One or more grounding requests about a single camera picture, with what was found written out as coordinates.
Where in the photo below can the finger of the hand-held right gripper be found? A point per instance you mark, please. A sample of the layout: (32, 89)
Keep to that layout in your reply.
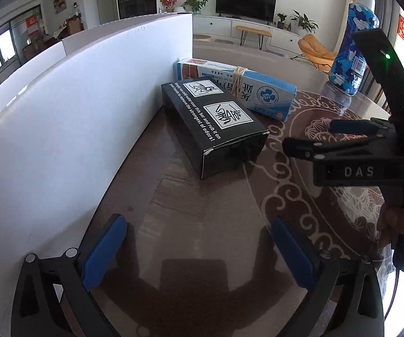
(321, 148)
(359, 126)

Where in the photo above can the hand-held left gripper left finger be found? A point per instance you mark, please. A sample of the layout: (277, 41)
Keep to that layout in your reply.
(103, 249)

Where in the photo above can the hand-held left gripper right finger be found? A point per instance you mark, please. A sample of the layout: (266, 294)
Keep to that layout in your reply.
(291, 252)

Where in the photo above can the blue and white carton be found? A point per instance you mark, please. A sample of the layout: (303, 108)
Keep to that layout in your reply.
(268, 94)

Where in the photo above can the black printed carton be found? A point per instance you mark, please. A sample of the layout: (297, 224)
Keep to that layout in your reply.
(205, 112)

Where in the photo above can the white cardboard box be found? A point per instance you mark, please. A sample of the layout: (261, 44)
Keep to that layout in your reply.
(65, 112)

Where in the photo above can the brown patterned desktop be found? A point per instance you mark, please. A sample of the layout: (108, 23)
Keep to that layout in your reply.
(188, 217)

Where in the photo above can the person's right hand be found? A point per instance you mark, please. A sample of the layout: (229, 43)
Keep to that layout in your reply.
(393, 219)

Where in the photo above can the blue camouflage spray can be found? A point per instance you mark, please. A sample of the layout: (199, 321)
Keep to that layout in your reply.
(349, 59)

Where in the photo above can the orange rocking chair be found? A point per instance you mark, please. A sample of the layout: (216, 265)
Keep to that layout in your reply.
(314, 51)

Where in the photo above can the large leafy potted plant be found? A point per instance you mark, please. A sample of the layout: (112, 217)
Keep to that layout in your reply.
(303, 21)

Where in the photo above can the small potted plant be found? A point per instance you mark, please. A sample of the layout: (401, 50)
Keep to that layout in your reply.
(281, 19)

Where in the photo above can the small wooden bench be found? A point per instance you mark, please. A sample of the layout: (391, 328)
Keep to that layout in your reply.
(253, 31)

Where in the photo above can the white television cabinet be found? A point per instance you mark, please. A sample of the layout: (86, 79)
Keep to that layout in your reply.
(219, 24)

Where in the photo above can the black television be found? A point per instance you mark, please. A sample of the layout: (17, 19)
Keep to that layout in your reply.
(246, 1)

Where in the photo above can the green potted plant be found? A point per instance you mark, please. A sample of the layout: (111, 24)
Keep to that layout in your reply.
(195, 3)

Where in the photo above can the round white vase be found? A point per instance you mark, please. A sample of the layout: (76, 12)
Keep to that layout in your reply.
(178, 9)

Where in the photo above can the red flower bouquet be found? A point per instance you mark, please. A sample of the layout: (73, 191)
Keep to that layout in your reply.
(169, 1)

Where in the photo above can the wooden dining chair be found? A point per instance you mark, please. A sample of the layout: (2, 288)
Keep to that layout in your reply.
(74, 26)

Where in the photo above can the framed wall painting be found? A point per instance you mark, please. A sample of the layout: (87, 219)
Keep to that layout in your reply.
(59, 0)

